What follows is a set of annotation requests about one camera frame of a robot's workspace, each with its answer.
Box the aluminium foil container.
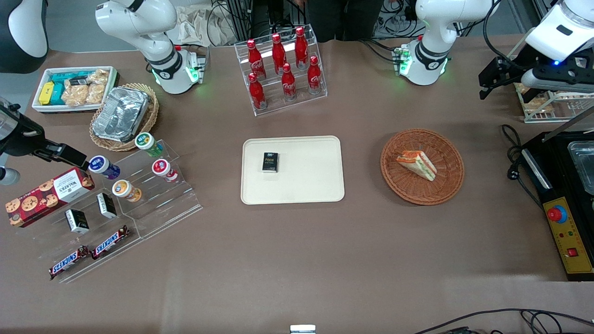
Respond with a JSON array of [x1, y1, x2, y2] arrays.
[[93, 87, 150, 143]]

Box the red cola bottle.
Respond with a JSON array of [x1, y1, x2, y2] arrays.
[[307, 56, 323, 95], [247, 39, 266, 79], [295, 26, 309, 69], [248, 73, 267, 110], [281, 63, 297, 101], [271, 33, 287, 75]]

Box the triangle sandwich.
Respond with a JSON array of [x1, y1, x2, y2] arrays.
[[396, 150, 437, 182]]

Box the beige cloth bag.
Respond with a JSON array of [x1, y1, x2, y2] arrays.
[[176, 7, 235, 47]]

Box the blue lid cup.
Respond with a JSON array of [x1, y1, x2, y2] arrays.
[[88, 155, 121, 180]]

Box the metal wire rack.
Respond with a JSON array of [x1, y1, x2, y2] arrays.
[[508, 28, 594, 123]]

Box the black machine yellow panel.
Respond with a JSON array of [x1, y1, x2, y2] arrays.
[[520, 106, 594, 282]]

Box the person in dark clothes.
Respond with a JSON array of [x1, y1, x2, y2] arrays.
[[306, 0, 386, 42]]

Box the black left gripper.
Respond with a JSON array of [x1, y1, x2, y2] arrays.
[[479, 56, 528, 100]]

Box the teal long box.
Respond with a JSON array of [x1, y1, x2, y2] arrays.
[[51, 72, 90, 85]]

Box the black floor cables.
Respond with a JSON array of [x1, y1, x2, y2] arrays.
[[413, 308, 594, 334]]

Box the clear snack bag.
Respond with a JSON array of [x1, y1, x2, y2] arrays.
[[515, 83, 555, 115]]

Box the Snickers bar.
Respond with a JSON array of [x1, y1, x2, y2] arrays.
[[49, 245, 90, 280], [91, 225, 129, 260]]

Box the red Walkers cookie box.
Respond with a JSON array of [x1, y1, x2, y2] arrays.
[[6, 167, 95, 228]]

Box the cream plastic tray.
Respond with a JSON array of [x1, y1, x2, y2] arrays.
[[241, 135, 345, 205]]

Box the large brown wicker basket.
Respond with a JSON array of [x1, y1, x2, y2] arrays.
[[380, 128, 465, 206]]

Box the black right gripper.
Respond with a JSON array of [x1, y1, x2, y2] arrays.
[[0, 107, 90, 170]]

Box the clear acrylic bottle rack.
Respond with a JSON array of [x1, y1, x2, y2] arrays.
[[234, 24, 328, 116]]

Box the black cable with plug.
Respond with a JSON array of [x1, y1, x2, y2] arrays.
[[501, 124, 548, 209]]

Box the red lid cup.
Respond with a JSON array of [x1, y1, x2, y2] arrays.
[[152, 159, 178, 182]]

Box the green lid cup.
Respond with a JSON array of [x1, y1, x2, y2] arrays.
[[135, 132, 164, 157]]

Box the white rectangular bin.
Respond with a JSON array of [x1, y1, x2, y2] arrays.
[[32, 66, 120, 114]]

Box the small tan wicker basket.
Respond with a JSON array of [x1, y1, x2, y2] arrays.
[[90, 83, 159, 152]]

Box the clear acrylic step stand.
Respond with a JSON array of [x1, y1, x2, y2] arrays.
[[109, 139, 203, 240], [9, 181, 142, 284]]

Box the orange lid cup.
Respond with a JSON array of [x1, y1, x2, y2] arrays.
[[112, 180, 142, 202]]

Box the small black white box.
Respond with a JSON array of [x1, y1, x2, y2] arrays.
[[65, 209, 90, 234], [96, 193, 117, 219]]

